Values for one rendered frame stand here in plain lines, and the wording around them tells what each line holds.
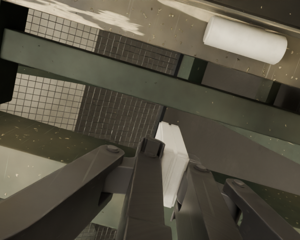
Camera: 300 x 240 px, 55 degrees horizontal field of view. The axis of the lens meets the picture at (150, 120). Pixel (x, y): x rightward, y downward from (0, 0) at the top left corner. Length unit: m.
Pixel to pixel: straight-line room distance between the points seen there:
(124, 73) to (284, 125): 0.22
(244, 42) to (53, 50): 0.23
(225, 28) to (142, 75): 0.13
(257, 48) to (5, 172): 0.29
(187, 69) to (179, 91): 1.07
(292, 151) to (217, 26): 0.76
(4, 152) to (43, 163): 0.04
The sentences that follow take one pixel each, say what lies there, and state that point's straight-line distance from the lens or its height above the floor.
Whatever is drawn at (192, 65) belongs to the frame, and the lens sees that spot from 1.43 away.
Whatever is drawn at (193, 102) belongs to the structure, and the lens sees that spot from 0.39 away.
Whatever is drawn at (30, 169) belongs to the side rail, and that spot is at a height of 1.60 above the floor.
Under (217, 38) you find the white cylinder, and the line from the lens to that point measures 0.31.
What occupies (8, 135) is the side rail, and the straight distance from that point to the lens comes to 0.36.
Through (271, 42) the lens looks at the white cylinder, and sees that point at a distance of 0.32.
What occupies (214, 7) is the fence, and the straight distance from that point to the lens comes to 0.31.
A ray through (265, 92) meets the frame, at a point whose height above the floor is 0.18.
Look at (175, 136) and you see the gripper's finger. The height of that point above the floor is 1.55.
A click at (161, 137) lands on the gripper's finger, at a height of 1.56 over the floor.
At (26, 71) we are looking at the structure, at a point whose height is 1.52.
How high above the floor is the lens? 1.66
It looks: 32 degrees down
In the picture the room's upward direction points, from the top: 81 degrees counter-clockwise
